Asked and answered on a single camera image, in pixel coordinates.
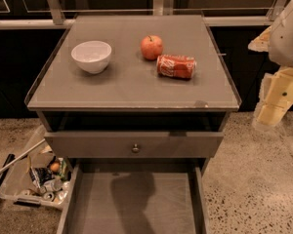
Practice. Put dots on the white ceramic bowl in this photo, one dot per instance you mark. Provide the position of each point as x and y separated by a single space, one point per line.
92 56

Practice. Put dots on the grey open bottom drawer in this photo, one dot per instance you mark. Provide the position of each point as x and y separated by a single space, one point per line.
135 197

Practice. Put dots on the red coke can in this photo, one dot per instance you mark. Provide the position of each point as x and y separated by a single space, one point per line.
176 66

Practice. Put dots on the snack items in bin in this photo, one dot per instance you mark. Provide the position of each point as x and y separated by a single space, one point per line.
50 183

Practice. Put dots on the grey drawer cabinet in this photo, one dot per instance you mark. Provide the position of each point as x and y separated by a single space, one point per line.
129 95

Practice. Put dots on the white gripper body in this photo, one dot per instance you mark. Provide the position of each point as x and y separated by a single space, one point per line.
287 41

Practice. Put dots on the round metal drawer knob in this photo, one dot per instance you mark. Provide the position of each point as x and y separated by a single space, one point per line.
135 148

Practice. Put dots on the red apple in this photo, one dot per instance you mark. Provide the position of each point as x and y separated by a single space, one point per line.
151 47

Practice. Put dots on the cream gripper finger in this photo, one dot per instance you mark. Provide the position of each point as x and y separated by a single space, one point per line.
261 42
275 99

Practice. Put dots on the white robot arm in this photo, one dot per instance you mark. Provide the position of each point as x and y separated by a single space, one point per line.
276 91

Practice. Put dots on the metal window railing frame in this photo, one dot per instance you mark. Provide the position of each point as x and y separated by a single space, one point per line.
18 14

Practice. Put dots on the grey middle drawer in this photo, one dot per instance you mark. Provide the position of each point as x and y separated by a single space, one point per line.
105 144

